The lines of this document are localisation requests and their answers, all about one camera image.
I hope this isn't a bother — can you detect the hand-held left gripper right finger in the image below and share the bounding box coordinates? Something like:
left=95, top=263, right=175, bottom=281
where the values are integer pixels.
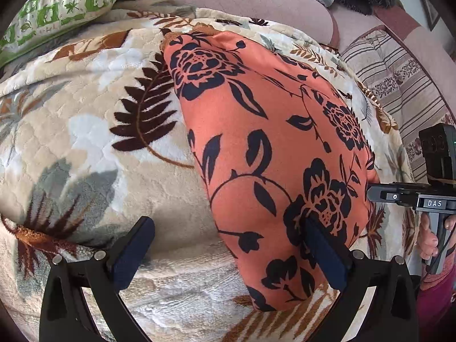
left=304, top=217, right=419, bottom=342

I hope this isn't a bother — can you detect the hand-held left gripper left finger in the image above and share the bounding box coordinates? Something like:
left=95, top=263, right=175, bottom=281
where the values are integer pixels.
left=39, top=215, right=156, bottom=342

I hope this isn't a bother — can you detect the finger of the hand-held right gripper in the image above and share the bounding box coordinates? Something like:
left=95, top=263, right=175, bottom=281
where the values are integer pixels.
left=366, top=182, right=421, bottom=204

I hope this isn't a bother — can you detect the orange floral cloth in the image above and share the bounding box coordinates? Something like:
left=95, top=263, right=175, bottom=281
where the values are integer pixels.
left=160, top=30, right=382, bottom=312

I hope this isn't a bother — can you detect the person's right forearm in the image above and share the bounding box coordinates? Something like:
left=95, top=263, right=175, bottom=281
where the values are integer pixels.
left=415, top=256, right=456, bottom=342

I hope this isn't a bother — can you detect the person's right hand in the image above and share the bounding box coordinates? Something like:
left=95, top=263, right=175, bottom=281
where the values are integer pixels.
left=416, top=213, right=456, bottom=262

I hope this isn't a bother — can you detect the striped beige cushion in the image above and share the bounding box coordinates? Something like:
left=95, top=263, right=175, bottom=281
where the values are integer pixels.
left=338, top=28, right=456, bottom=182

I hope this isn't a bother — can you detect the leaf-print fleece blanket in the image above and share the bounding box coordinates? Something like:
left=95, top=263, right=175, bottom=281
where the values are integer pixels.
left=0, top=2, right=421, bottom=342

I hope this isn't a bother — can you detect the green patterned pillow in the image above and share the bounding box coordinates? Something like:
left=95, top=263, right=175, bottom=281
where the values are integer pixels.
left=0, top=0, right=120, bottom=68

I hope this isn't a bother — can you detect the framed wall picture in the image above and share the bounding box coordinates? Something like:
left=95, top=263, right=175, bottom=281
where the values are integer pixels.
left=422, top=0, right=440, bottom=32

